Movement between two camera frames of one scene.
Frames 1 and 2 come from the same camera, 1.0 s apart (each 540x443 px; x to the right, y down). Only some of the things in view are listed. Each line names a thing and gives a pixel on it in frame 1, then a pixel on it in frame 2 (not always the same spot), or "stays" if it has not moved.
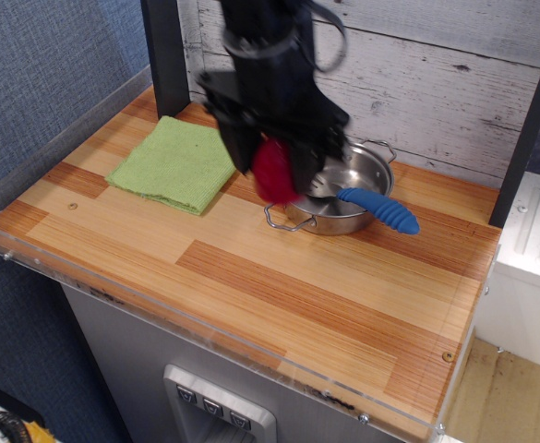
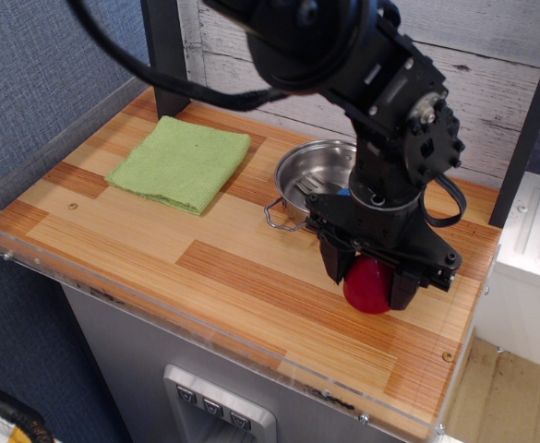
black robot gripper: x=272 y=86 to x=386 y=226
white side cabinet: x=522 y=309 stays
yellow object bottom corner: x=39 y=434 to x=18 y=436
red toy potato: x=274 y=171 to x=368 y=285
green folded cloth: x=181 y=162 stays
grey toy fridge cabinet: x=130 y=353 stays
